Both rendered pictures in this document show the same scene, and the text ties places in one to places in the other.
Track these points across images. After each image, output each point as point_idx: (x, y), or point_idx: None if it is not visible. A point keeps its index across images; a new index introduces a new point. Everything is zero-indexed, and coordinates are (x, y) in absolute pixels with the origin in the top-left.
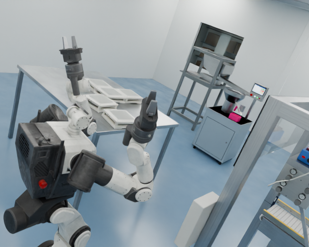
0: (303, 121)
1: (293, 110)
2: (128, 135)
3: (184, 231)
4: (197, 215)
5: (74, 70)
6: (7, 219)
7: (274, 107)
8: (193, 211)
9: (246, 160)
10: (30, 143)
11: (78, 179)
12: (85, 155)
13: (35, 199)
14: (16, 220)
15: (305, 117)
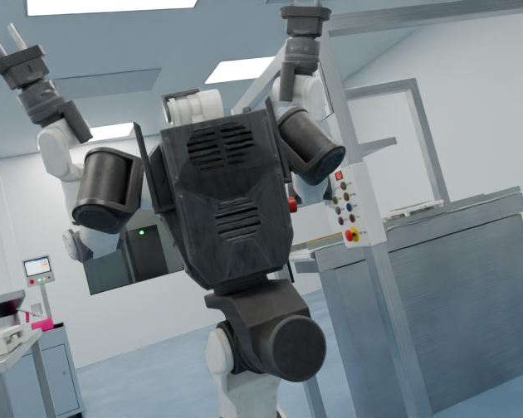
0: (349, 21)
1: (334, 17)
2: (293, 74)
3: (370, 213)
4: (368, 177)
5: (57, 91)
6: (290, 352)
7: None
8: (360, 177)
9: (339, 94)
10: (246, 117)
11: (329, 138)
12: (294, 114)
13: (269, 289)
14: (312, 319)
15: (348, 17)
